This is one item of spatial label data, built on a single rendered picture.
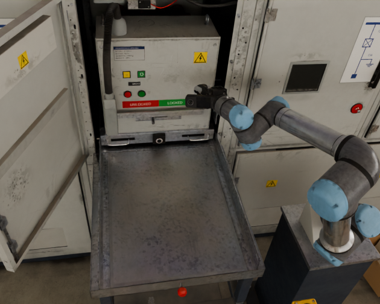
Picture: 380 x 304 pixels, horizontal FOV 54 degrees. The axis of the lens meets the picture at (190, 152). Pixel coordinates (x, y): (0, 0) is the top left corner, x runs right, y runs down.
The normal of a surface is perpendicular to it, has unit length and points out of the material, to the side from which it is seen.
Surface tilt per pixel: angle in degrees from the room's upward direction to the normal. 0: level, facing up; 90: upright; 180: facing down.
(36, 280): 0
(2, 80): 90
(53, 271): 0
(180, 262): 0
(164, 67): 90
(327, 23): 90
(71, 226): 90
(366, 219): 41
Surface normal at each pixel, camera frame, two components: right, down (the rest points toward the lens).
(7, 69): 0.97, 0.19
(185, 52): 0.17, 0.67
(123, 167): 0.07, -0.74
